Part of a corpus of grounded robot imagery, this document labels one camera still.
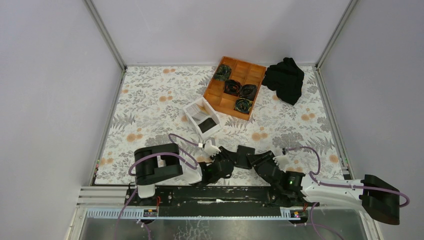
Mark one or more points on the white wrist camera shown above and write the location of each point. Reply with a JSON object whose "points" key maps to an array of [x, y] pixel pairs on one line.
{"points": [[210, 149], [281, 161]]}

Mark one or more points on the dark rolled item top left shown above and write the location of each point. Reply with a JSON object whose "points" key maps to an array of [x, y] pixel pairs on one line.
{"points": [[222, 73]]}

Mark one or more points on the white plastic card box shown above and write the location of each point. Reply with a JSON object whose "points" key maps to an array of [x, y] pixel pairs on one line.
{"points": [[213, 114]]}

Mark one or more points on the dark rolled item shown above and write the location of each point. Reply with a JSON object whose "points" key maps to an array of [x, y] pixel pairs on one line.
{"points": [[243, 105], [222, 73], [232, 87], [248, 91]]}

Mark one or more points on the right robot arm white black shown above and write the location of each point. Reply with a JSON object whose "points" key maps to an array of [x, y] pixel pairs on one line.
{"points": [[372, 195]]}

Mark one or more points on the dark rolled item right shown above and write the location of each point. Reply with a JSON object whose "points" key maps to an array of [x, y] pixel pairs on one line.
{"points": [[248, 91]]}

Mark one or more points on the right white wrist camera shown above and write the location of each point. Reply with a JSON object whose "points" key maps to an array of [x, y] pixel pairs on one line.
{"points": [[281, 161]]}

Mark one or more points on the dark rolled item bottom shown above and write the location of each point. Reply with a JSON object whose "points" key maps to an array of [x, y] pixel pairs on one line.
{"points": [[243, 105]]}

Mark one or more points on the black crumpled cloth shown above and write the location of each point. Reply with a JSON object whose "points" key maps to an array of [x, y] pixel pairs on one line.
{"points": [[286, 79]]}

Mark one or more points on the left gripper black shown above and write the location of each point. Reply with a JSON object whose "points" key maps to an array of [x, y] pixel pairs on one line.
{"points": [[224, 155]]}

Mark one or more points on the dark rolled item middle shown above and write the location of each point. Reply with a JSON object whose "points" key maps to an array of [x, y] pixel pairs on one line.
{"points": [[232, 87]]}

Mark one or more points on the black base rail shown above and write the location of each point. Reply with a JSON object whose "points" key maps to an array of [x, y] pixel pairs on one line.
{"points": [[215, 199]]}

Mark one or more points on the slotted cable duct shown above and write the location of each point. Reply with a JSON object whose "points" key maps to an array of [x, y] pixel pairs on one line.
{"points": [[162, 214]]}

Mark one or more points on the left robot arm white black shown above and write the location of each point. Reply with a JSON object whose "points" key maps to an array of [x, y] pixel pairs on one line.
{"points": [[159, 163]]}

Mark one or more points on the orange compartment tray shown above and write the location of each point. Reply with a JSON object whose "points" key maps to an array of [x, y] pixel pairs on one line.
{"points": [[242, 71]]}

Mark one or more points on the black card in box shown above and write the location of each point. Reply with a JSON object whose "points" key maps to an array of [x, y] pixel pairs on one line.
{"points": [[207, 124]]}

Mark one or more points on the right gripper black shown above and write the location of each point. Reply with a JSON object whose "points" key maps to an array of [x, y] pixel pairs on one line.
{"points": [[256, 160]]}

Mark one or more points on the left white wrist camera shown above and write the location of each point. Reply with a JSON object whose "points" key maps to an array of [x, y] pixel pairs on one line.
{"points": [[210, 149]]}

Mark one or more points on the black leather card holder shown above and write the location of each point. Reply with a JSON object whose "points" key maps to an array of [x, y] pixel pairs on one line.
{"points": [[242, 157]]}

